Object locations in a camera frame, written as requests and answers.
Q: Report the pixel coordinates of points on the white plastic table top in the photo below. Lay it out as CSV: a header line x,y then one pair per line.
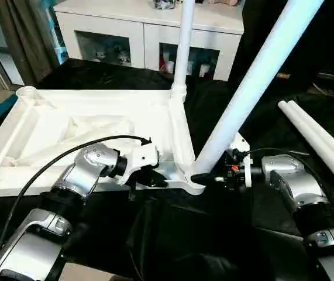
x,y
67,117

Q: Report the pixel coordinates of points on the white plastic table leg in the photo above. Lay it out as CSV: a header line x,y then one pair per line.
x,y
324,131
257,73
316,140
184,44

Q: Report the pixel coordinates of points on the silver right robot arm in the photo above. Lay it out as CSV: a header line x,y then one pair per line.
x,y
301,187

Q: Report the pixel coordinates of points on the black mat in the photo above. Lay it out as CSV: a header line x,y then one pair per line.
x,y
184,228

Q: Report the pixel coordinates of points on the red bottle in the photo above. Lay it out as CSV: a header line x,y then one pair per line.
x,y
165,57

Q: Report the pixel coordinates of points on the black speaker with gold label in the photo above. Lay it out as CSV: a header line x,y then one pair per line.
x,y
316,35

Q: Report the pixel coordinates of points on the teal floor strip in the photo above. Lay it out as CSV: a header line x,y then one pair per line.
x,y
1,106

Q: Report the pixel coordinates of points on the white glass-door cabinet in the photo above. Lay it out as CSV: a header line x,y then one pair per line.
x,y
111,17

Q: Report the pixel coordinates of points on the light blue plastic rack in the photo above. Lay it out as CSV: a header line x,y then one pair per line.
x,y
58,38

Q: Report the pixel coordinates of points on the clear glass jar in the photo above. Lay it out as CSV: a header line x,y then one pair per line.
x,y
165,4

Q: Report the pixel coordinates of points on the grey-brown curtain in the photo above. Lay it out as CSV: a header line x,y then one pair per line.
x,y
23,38

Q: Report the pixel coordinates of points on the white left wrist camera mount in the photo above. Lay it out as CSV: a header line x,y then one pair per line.
x,y
141,158

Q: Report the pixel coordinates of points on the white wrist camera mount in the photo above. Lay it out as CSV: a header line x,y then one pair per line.
x,y
141,158
240,143

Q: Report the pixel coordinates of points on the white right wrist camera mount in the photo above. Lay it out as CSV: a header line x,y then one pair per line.
x,y
240,143

